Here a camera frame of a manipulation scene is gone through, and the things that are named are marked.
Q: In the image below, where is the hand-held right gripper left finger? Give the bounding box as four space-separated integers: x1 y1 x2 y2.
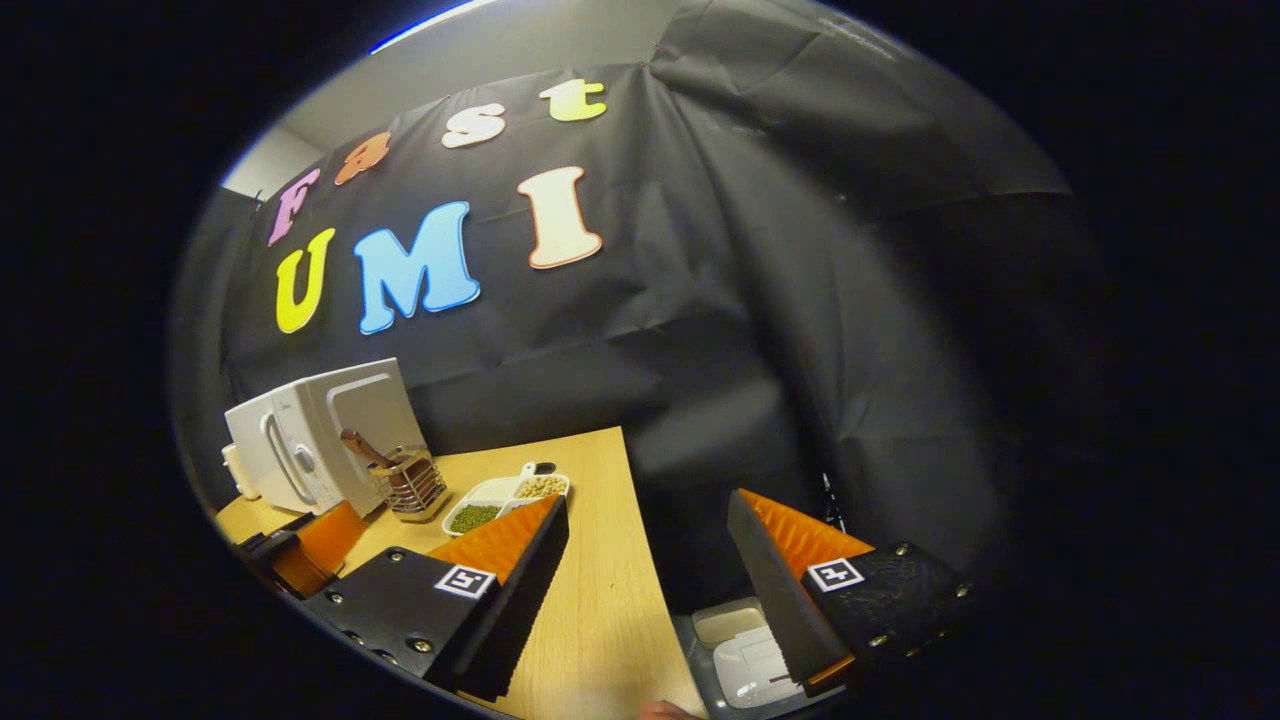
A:
298 495 571 701

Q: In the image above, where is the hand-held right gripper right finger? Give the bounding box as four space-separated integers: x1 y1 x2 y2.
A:
726 488 1006 699

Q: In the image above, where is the white microwave oven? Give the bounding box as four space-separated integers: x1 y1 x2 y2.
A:
224 357 429 518

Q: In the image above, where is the white plastic box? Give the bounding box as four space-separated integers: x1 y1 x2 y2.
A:
692 598 801 709

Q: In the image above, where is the brown wooden scoop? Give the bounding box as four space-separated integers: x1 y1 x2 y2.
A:
340 429 401 471

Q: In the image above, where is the grey plastic bin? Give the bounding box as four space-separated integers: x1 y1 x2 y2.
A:
672 597 851 719

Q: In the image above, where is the white divided bean dish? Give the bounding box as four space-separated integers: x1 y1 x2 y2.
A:
441 461 572 538

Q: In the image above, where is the white toaster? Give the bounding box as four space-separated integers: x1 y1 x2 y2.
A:
221 443 263 501

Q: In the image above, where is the black backdrop cloth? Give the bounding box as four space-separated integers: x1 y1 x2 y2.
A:
170 0 1091 621

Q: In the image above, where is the metal wire basket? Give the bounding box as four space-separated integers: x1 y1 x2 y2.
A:
372 446 450 524

